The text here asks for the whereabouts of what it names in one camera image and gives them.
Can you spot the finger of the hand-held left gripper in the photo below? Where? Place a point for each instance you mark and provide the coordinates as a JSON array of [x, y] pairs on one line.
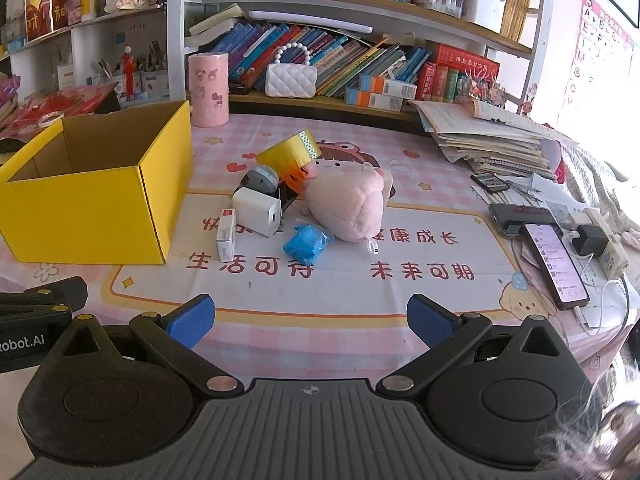
[[50, 296]]

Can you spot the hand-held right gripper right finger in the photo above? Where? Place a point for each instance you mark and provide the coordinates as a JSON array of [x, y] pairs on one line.
[[430, 321]]

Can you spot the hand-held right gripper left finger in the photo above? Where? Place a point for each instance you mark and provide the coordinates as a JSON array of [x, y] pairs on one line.
[[192, 321]]

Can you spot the yellow cardboard box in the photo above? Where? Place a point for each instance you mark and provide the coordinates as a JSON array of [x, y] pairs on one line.
[[90, 220]]

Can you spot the small white red-label box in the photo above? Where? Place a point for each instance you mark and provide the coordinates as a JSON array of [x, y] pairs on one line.
[[226, 235]]

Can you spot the white charger adapter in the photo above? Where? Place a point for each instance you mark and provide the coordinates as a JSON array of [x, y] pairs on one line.
[[255, 210]]

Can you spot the blue plastic bag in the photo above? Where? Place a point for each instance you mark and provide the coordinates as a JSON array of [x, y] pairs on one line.
[[305, 244]]

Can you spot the pink plush toy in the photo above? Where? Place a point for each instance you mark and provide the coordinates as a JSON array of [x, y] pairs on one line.
[[345, 205]]

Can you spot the black binder clip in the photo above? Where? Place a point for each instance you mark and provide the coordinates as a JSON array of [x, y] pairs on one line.
[[289, 200]]

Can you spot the grey toy car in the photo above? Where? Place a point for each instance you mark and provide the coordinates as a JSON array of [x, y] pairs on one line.
[[261, 179]]

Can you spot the orange plastic toy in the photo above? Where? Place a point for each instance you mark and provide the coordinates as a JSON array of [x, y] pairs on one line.
[[299, 179]]

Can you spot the yellow tape roll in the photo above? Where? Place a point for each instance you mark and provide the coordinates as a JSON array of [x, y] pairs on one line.
[[282, 155]]

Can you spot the black smartphone dark screen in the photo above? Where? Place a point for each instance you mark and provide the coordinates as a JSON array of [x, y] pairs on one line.
[[510, 212]]

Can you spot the smartphone with lit screen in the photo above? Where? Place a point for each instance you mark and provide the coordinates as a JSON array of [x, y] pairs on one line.
[[555, 265]]

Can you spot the small black smartphone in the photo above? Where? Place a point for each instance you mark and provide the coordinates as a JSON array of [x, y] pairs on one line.
[[490, 182]]

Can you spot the black charger plug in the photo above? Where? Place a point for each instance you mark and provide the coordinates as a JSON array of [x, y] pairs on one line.
[[589, 240]]

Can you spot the stack of paper workbooks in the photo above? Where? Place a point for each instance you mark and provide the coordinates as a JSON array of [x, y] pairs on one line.
[[490, 140]]

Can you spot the white power strip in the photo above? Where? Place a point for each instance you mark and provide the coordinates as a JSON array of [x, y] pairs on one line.
[[612, 255]]

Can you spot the red paper sheets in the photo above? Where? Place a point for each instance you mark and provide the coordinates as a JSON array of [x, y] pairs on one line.
[[75, 102]]

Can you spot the person's fuzzy clothing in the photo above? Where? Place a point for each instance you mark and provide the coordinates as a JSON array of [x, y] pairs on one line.
[[600, 435]]

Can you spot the white red-label shelf box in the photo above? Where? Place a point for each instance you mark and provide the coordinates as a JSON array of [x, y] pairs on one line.
[[65, 77]]

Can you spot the orange blue white carton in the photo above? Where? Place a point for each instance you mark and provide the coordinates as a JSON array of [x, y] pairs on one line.
[[387, 86], [372, 100]]

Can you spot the pink cartoon cylinder container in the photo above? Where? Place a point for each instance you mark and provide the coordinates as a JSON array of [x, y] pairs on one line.
[[209, 90]]

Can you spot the white desk pen holders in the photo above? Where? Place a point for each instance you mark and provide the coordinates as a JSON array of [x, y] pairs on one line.
[[150, 82]]

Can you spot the glitter flower decoration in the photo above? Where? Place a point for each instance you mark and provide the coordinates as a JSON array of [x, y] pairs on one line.
[[480, 89]]

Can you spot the white corner shelf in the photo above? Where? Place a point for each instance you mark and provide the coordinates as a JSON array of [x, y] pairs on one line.
[[80, 45]]

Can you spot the red thick dictionary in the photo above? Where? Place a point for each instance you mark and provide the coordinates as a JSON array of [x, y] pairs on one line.
[[465, 62]]

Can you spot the row of leaning books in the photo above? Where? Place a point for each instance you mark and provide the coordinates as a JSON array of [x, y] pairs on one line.
[[345, 60]]

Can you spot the white wooden bookshelf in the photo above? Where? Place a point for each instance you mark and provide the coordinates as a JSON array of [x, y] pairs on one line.
[[176, 35]]

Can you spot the red figure paper lantern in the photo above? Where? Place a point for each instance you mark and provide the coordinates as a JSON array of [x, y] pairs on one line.
[[45, 7]]

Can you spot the white jar yellow label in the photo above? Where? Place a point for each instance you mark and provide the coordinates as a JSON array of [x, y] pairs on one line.
[[90, 2]]

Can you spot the thick lying book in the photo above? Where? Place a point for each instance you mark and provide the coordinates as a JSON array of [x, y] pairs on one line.
[[215, 25]]

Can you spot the white pen organizer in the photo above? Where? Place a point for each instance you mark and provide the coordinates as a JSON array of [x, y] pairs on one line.
[[482, 10]]

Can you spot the white light bar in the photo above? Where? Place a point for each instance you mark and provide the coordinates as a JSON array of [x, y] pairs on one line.
[[310, 21]]

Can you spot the stack of yellow books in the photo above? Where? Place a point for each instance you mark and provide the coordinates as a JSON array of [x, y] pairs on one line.
[[517, 5]]

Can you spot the alphabet wall poster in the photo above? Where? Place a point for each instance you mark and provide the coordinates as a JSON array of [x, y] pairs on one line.
[[595, 55]]

